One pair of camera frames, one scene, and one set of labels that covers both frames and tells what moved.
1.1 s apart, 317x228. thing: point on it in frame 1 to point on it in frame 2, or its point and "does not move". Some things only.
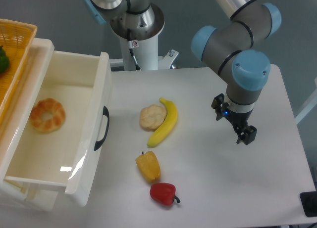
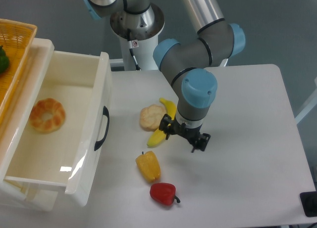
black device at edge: (309, 202) does not move
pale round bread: (152, 117) does not move
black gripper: (238, 119) to (193, 135)
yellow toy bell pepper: (149, 164) does not move
